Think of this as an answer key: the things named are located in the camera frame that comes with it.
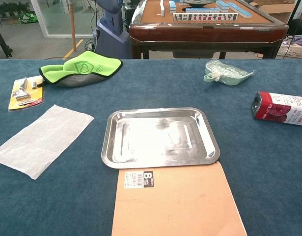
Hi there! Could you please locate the white paper sheet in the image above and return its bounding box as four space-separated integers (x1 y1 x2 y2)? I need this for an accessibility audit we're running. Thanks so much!
0 104 95 180

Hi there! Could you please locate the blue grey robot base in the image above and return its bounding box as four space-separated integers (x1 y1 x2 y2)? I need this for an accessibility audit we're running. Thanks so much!
94 0 131 59

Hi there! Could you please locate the silver metal tray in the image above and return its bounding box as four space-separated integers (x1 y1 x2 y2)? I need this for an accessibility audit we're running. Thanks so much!
101 107 220 170

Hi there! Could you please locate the blue felt table cover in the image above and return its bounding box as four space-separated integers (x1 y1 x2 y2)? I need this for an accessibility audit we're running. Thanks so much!
0 59 302 236

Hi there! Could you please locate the green microfiber cloth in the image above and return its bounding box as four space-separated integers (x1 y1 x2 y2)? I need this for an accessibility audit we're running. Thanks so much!
38 50 123 89

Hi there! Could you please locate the mint green dustpan set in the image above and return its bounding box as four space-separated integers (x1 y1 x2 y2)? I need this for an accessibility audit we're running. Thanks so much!
203 59 255 87

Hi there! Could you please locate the tan kraft notebook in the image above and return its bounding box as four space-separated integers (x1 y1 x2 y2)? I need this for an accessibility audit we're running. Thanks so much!
111 161 248 236

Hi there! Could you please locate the brown mahjong table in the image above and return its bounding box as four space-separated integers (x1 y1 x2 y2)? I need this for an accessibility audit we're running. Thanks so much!
128 0 289 59

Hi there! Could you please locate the face-up mahjong tile row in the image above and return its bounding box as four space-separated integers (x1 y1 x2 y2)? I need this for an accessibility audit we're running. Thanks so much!
172 12 239 22

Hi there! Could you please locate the wooden pole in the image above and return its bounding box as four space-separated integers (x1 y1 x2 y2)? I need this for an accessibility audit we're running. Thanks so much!
68 0 77 52

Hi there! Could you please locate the blue mahjong tile row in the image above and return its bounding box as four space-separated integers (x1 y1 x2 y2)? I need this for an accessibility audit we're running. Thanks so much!
216 0 230 13
185 7 221 13
226 2 253 18

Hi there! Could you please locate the razor in yellow package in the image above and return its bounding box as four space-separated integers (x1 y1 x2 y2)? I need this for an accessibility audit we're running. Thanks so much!
7 76 45 111

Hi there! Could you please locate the red labelled drink bottle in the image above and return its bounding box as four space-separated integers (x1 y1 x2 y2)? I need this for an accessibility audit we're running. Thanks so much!
250 91 302 127

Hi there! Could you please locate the white plastic basket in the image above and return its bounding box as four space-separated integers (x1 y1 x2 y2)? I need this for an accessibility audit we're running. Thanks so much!
275 36 302 59

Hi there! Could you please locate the green bag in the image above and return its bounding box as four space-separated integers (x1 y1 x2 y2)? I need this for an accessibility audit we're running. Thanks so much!
18 11 38 25

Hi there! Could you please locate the black stand leg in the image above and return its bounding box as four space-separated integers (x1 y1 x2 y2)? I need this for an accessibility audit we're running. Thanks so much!
0 19 13 59

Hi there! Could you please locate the black tripod stand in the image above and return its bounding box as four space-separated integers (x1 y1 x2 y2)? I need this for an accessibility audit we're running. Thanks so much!
287 0 302 45

